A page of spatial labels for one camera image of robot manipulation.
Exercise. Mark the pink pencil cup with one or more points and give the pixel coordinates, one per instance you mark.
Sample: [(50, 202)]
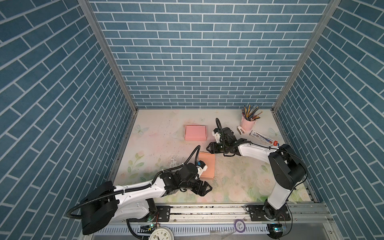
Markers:
[(247, 125)]

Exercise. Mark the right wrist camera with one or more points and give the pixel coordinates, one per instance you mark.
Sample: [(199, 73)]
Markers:
[(217, 136)]

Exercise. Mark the white toothpaste tube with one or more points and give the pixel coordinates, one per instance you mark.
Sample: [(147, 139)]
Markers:
[(264, 138)]

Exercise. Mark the coloured pencils bundle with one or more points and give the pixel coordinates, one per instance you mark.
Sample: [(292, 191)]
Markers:
[(251, 112)]

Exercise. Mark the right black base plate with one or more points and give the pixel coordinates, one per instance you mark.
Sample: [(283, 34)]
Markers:
[(268, 213)]

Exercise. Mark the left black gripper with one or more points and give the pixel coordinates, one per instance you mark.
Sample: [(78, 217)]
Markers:
[(203, 192)]

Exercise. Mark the aluminium mounting rail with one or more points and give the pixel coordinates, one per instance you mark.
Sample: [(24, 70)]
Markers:
[(206, 213)]

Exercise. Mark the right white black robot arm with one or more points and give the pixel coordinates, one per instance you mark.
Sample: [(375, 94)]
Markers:
[(287, 167)]

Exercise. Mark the pink paper box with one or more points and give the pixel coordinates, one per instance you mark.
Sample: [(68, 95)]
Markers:
[(195, 133)]

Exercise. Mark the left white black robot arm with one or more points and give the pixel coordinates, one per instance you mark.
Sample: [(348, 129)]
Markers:
[(109, 203)]

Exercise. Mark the orange paper box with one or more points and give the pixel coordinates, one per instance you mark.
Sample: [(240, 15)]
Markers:
[(209, 160)]

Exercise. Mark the purple tape roll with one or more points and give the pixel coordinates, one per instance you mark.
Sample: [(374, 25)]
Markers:
[(239, 226)]

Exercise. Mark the white round clock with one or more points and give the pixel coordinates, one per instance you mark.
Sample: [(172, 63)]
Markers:
[(162, 233)]

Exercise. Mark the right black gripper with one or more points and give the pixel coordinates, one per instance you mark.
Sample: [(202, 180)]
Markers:
[(213, 148)]

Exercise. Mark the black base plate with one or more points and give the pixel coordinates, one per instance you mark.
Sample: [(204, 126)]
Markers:
[(268, 213), (162, 214)]

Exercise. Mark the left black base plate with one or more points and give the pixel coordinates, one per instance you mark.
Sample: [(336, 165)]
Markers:
[(162, 214)]

